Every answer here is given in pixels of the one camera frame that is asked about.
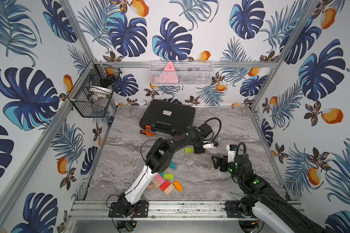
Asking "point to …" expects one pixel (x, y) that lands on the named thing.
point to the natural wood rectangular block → (169, 189)
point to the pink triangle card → (169, 74)
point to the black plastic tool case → (167, 116)
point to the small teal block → (162, 174)
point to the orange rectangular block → (178, 185)
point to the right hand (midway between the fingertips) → (218, 156)
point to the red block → (165, 185)
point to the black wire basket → (91, 95)
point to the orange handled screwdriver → (148, 132)
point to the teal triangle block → (172, 165)
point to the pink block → (160, 179)
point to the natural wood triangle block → (150, 186)
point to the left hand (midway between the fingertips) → (200, 146)
